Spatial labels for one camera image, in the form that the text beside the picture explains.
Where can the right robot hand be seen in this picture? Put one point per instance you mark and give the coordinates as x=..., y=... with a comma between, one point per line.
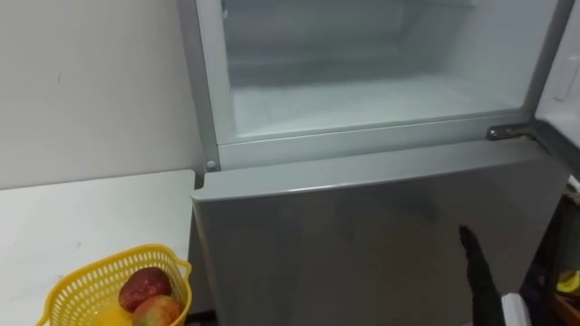
x=482, y=285

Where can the dark wooden shelf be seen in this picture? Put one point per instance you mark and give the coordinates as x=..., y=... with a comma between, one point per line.
x=555, y=262

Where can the yellow banana soft toy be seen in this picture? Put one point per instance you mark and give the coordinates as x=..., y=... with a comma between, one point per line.
x=570, y=283

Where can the grey fridge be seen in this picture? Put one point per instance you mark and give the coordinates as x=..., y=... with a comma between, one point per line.
x=344, y=235

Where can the open grey fridge door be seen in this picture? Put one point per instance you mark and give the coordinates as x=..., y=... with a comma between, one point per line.
x=561, y=90

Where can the red green mango soft toy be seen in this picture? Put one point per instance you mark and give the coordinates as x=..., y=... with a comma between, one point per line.
x=156, y=312

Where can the dark red mango soft toy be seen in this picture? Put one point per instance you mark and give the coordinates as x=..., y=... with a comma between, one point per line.
x=144, y=288

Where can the yellow plastic basket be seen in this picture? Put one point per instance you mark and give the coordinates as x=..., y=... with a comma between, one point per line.
x=86, y=294

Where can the white table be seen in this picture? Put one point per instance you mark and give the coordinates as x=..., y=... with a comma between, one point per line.
x=86, y=217

